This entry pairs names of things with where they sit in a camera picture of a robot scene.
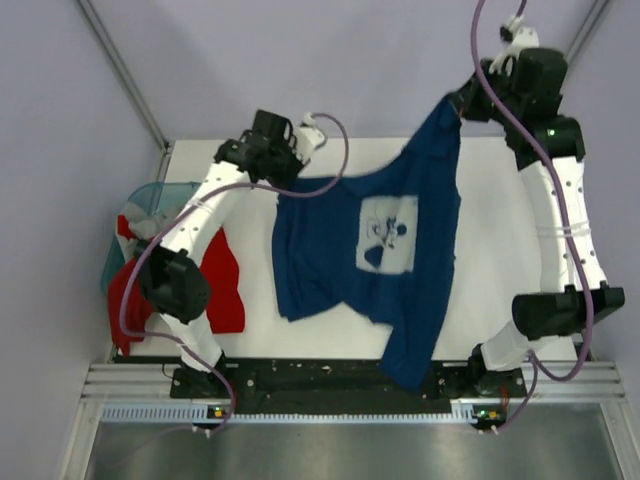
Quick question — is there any left aluminium frame post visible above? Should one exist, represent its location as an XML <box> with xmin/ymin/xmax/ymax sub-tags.
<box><xmin>73</xmin><ymin>0</ymin><xmax>170</xmax><ymax>152</ymax></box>

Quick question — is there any front aluminium frame rail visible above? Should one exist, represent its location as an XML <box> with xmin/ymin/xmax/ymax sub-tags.
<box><xmin>81</xmin><ymin>362</ymin><xmax>627</xmax><ymax>403</ymax></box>

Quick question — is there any right aluminium frame post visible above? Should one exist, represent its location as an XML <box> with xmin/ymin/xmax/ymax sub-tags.
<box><xmin>516</xmin><ymin>0</ymin><xmax>613</xmax><ymax>145</ymax></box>

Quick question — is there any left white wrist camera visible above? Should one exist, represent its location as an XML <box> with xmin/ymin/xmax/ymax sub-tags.
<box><xmin>293</xmin><ymin>112</ymin><xmax>327</xmax><ymax>162</ymax></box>

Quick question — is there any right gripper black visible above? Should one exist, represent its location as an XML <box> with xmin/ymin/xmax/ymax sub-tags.
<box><xmin>448</xmin><ymin>59</ymin><xmax>523</xmax><ymax>130</ymax></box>

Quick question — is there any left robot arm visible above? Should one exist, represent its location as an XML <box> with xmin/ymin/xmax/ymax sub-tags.
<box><xmin>138</xmin><ymin>110</ymin><xmax>326</xmax><ymax>397</ymax></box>

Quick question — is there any white slotted cable duct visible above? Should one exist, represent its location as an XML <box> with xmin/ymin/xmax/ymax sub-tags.
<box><xmin>100</xmin><ymin>402</ymin><xmax>506</xmax><ymax>426</ymax></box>

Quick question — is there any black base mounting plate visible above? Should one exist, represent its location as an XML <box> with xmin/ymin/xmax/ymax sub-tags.
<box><xmin>169</xmin><ymin>356</ymin><xmax>529</xmax><ymax>414</ymax></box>

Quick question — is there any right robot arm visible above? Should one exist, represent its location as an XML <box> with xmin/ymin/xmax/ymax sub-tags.
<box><xmin>453</xmin><ymin>47</ymin><xmax>625</xmax><ymax>396</ymax></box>

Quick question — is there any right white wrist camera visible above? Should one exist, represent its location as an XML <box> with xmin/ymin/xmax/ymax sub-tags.
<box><xmin>489</xmin><ymin>14</ymin><xmax>540</xmax><ymax>74</ymax></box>

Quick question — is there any grey white t shirt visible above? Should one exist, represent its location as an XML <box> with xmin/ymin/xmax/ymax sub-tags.
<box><xmin>115</xmin><ymin>202</ymin><xmax>181</xmax><ymax>247</ymax></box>

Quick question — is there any red t shirt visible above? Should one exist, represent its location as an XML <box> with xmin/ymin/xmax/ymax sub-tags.
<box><xmin>107</xmin><ymin>230</ymin><xmax>245</xmax><ymax>355</ymax></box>

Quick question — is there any teal plastic basket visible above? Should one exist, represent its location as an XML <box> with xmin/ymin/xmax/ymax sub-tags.
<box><xmin>101</xmin><ymin>182</ymin><xmax>200</xmax><ymax>294</ymax></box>

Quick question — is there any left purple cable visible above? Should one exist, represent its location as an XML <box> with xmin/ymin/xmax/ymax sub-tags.
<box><xmin>119</xmin><ymin>113</ymin><xmax>350</xmax><ymax>433</ymax></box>

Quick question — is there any aluminium frame post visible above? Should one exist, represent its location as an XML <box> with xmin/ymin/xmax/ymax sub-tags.
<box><xmin>73</xmin><ymin>0</ymin><xmax>170</xmax><ymax>152</ymax></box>
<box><xmin>516</xmin><ymin>0</ymin><xmax>613</xmax><ymax>145</ymax></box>

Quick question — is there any blue t shirt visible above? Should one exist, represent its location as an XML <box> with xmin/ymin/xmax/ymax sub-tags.
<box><xmin>272</xmin><ymin>100</ymin><xmax>461</xmax><ymax>390</ymax></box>

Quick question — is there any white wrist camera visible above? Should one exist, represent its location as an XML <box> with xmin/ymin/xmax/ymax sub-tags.
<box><xmin>293</xmin><ymin>112</ymin><xmax>327</xmax><ymax>162</ymax></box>
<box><xmin>489</xmin><ymin>14</ymin><xmax>540</xmax><ymax>74</ymax></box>

